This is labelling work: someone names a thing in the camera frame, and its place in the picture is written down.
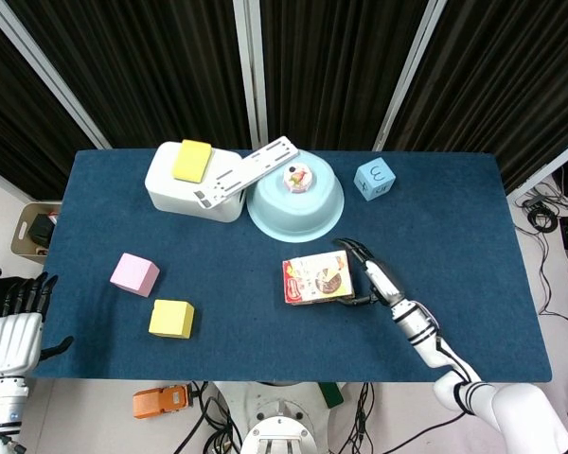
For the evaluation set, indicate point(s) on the white rectangular container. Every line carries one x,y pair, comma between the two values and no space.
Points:
170,194

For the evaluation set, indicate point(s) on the yellow foam cube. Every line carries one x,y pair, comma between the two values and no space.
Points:
170,319

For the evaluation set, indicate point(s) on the yellow sponge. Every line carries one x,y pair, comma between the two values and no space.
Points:
190,161

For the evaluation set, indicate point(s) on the white partition frame post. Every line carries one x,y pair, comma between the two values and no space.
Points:
407,80
252,71
549,170
52,80

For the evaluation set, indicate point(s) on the blue cube with black print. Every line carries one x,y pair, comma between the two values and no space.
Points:
374,179

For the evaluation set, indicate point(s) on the pink foam cube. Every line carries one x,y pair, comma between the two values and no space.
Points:
132,272

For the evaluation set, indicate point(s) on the green block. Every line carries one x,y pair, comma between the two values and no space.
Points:
331,396

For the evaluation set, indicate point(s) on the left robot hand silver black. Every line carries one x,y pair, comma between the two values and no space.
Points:
12,343

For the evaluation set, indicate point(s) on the dark blue table mat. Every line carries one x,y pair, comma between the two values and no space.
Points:
241,331

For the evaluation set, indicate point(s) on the white perforated metal bracket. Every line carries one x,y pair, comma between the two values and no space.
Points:
246,170

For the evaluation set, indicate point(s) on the beige storage bin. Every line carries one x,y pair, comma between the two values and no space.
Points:
21,236

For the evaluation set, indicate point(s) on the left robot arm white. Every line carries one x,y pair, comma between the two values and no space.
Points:
7,406

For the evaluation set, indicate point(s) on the light blue upturned bowl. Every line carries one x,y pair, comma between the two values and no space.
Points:
293,213

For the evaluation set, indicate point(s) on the orange pedal device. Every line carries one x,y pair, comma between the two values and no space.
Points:
158,402

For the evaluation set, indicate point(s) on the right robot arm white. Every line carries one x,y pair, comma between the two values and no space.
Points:
426,340

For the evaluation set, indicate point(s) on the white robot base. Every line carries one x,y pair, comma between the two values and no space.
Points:
279,425

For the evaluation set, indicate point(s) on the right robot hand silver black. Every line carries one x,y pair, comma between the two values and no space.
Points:
383,284

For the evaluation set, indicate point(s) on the red snack box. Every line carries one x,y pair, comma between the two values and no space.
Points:
314,279

